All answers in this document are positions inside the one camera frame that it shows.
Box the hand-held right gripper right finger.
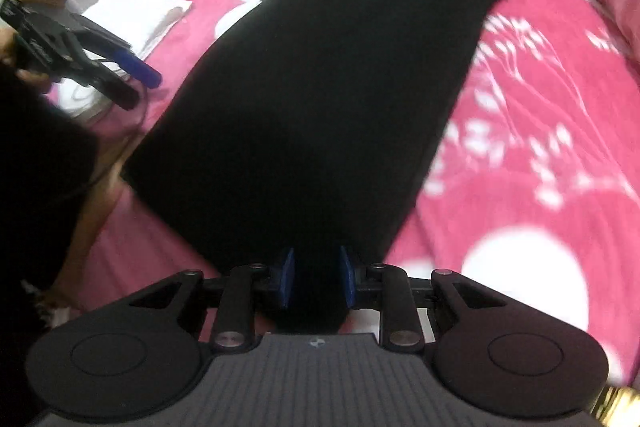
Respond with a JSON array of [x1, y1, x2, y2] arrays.
[[339, 246, 507, 354]]

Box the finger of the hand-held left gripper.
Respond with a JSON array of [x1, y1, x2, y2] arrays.
[[74, 13, 164, 89], [59, 56, 141, 111]]

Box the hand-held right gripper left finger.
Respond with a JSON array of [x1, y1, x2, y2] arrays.
[[128, 247, 297, 354]]

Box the black printed sweatshirt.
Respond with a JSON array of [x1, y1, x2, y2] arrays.
[[121, 0, 524, 335]]

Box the person's left hand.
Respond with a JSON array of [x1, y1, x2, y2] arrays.
[[0, 31, 52, 84]]

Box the white cloth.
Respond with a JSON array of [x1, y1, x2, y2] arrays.
[[52, 0, 193, 120]]

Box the person's dark clothing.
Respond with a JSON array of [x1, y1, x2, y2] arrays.
[[0, 72, 101, 413]]

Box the pink floral blanket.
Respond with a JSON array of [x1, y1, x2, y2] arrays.
[[42, 0, 640, 388]]

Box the gold ribbed band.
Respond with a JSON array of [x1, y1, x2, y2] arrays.
[[594, 384, 640, 424]]

